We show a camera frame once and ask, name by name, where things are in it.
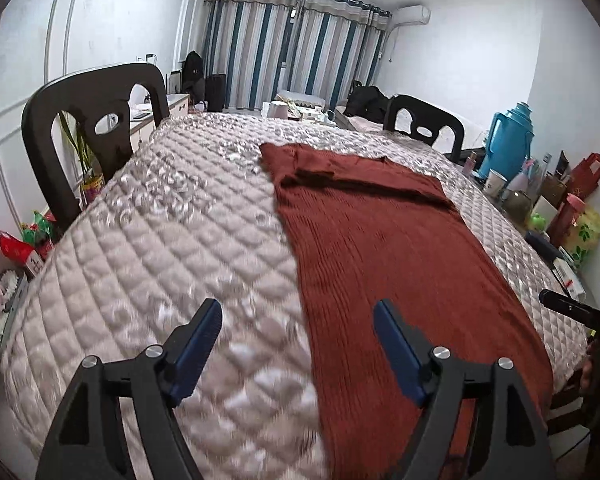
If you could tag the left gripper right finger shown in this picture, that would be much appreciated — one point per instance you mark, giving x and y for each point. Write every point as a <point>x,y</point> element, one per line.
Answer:
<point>507,438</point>

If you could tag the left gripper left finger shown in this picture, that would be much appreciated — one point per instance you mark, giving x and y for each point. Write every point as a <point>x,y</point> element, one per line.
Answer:
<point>86,439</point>

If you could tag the rust red knit sweater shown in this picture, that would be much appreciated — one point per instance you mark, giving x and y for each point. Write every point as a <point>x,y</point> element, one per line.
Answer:
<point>363,230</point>

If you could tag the red drink bottle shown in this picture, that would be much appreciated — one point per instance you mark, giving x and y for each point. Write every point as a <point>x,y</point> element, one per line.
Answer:
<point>567,214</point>

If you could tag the red gift bag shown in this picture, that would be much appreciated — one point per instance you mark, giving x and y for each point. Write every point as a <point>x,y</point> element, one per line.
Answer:
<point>585,177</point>

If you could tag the white paper cup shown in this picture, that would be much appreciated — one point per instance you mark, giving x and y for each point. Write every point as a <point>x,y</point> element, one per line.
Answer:
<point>494,184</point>

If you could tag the blue thermos jug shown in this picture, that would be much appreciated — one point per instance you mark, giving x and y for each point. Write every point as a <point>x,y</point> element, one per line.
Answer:
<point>508,142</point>

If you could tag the red green snack packages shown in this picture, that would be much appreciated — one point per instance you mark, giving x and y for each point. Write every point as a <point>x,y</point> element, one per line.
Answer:
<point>33,246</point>

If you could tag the beige quilted table cover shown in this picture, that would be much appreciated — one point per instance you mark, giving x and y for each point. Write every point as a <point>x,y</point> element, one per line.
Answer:
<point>192,216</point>

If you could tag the green potted plant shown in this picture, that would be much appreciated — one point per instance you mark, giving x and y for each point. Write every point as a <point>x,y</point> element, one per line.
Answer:
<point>91,179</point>

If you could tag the dark chair right side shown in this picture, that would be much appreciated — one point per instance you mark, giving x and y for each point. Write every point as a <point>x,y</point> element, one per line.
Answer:
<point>427,122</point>

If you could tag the dark chair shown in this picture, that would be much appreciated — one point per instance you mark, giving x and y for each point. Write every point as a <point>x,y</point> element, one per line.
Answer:
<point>99,100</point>
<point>427,122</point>

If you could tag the black bag on sofa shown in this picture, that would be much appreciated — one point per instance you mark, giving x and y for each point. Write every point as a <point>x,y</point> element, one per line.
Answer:
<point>367,102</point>

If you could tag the dark chair left side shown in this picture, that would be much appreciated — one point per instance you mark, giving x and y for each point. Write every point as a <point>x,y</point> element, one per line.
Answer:
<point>99,100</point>

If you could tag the white air conditioner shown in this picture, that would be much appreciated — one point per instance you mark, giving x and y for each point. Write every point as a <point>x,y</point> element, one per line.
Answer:
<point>411,15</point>

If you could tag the black backpack by curtain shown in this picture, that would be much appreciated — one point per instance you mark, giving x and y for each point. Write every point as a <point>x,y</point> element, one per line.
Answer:
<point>192,77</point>

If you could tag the black speaker box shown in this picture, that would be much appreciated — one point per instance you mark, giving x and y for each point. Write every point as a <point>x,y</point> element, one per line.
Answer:
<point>215,92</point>

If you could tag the pink white container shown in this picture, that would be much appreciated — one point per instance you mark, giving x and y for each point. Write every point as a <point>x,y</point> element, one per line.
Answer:
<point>278,109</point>

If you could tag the striped blue grey curtains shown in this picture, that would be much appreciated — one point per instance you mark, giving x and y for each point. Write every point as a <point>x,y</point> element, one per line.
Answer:
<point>314,47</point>

